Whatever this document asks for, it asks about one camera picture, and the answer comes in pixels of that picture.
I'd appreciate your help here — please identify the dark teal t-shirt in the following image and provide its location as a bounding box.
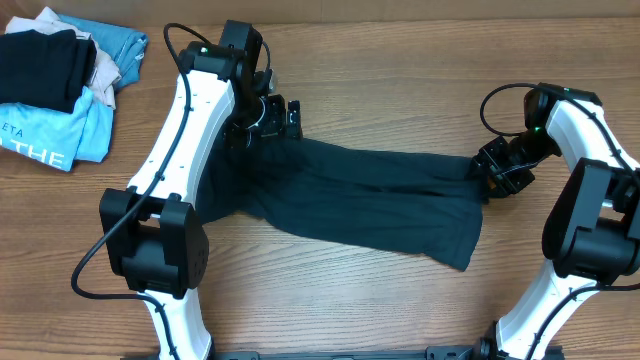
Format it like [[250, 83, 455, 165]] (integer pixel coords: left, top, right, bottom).
[[196, 139, 487, 271]]

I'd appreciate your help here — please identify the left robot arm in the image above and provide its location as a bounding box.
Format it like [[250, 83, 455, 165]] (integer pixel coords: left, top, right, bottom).
[[99, 20, 302, 359]]

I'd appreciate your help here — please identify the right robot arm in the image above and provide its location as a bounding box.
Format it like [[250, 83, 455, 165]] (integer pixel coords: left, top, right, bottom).
[[464, 83, 639, 359]]

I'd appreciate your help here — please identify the folded beige garment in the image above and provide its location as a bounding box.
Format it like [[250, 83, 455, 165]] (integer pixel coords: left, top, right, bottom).
[[5, 7, 121, 110]]

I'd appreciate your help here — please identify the light blue printed t-shirt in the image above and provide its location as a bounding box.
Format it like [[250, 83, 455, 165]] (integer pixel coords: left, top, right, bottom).
[[1, 87, 114, 172]]

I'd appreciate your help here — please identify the folded black garment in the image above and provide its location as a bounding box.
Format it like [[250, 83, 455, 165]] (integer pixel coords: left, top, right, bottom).
[[1, 30, 97, 113]]

